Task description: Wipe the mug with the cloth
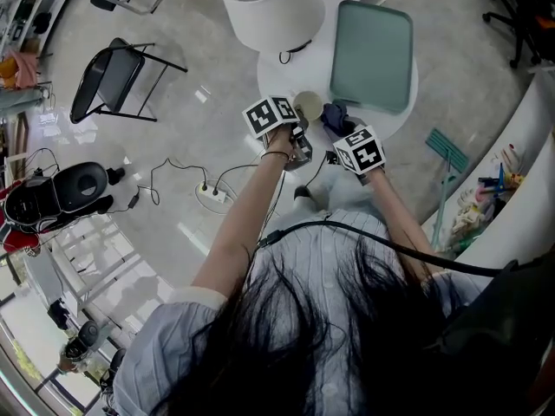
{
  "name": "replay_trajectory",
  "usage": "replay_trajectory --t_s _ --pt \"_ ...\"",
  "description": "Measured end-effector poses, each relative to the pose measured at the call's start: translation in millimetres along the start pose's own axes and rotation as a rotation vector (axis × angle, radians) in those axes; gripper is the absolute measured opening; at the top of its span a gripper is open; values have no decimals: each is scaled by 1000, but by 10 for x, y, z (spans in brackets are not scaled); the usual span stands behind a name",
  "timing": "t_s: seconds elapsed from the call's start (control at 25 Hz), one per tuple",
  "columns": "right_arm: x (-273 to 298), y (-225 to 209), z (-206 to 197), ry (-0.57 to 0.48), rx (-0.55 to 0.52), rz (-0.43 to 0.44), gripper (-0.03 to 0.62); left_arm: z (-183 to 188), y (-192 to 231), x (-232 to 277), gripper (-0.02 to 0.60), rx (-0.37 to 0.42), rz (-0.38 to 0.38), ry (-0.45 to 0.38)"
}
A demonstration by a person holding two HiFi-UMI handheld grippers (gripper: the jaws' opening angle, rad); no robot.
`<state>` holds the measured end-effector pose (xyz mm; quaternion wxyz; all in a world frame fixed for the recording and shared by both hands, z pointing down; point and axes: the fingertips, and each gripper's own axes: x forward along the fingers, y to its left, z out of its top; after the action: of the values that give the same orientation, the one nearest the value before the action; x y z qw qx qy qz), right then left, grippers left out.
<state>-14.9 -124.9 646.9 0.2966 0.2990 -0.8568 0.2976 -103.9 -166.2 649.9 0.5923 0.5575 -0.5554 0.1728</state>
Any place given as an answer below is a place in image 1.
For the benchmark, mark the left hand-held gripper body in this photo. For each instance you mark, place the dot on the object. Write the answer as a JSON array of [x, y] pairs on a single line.
[[269, 116]]

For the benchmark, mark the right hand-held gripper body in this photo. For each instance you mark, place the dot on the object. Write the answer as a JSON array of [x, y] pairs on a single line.
[[362, 153]]

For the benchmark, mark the cream mug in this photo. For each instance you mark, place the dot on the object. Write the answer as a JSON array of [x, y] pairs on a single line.
[[308, 105]]

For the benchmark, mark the dark blue cloth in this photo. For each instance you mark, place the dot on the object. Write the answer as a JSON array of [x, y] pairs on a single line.
[[337, 117]]

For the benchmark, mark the person's right forearm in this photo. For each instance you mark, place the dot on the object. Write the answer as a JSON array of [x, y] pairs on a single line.
[[401, 219]]

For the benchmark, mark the person's left forearm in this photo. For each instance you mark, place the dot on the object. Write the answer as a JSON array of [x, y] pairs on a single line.
[[243, 217]]

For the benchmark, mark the pink cloth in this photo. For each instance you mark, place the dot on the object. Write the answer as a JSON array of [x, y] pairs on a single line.
[[23, 68]]

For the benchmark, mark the black wrist band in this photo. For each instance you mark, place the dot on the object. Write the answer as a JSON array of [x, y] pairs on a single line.
[[276, 154]]

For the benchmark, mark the person's light trouser legs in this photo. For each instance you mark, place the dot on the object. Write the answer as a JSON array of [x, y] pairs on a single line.
[[334, 190]]

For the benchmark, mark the person's dark shoe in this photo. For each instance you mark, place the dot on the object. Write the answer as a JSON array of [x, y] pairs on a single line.
[[302, 192]]

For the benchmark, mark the white power strip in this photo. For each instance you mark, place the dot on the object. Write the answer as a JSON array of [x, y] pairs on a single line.
[[213, 191]]

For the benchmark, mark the green plastic tray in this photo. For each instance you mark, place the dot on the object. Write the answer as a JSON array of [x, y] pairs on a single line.
[[372, 55]]

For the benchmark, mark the white lamp shade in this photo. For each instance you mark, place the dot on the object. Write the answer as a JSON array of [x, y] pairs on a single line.
[[269, 9]]

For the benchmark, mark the pile of colourful small items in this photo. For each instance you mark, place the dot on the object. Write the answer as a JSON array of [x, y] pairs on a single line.
[[485, 202]]

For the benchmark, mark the white curved shelf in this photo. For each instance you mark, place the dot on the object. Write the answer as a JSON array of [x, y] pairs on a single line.
[[511, 176]]

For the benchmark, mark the black folding chair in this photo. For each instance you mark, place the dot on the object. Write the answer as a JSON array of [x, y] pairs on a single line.
[[113, 80]]

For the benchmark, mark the person's light striped shirt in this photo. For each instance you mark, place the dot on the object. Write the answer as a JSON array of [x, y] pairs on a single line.
[[303, 310]]

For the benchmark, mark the black office chair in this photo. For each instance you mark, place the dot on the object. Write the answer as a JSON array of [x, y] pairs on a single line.
[[518, 14]]

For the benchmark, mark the black helmet-shaped device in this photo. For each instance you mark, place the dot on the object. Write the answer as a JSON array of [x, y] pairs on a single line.
[[55, 195]]

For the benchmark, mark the red bag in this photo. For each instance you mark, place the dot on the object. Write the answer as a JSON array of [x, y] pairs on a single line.
[[19, 239]]

